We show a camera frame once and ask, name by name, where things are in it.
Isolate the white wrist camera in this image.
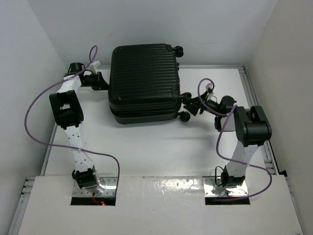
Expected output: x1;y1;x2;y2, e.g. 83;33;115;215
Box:
205;83;215;96
88;61;101;73

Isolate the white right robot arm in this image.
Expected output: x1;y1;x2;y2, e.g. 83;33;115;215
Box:
183;94;272;188

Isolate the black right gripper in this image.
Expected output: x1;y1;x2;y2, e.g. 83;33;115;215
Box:
184;91;223;117

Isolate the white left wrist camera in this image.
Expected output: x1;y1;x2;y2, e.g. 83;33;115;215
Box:
88;61;101;73

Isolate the black hard-shell suitcase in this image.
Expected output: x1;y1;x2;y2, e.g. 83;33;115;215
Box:
108;44;191;124

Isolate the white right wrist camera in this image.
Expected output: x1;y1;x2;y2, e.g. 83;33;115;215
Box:
205;83;215;96

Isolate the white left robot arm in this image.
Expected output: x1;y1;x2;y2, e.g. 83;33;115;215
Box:
49;61;109;193

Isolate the metal base plate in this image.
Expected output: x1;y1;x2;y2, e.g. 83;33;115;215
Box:
72;177;117;198
202;176;248;198

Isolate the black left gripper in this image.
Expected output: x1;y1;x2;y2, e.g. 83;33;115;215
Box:
80;72;110;92

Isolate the aluminium frame rail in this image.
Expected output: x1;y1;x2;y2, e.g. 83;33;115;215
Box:
239;66;288;177

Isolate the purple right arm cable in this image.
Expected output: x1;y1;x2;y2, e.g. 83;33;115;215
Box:
198;78;272;201

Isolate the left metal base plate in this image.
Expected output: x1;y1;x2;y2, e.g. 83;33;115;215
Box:
72;177;117;198

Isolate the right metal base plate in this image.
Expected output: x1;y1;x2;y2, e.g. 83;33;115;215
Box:
202;176;248;198

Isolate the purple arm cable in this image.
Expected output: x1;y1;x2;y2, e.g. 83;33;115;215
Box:
198;78;272;201
24;45;120;194

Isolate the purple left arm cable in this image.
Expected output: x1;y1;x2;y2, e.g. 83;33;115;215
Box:
24;45;120;194

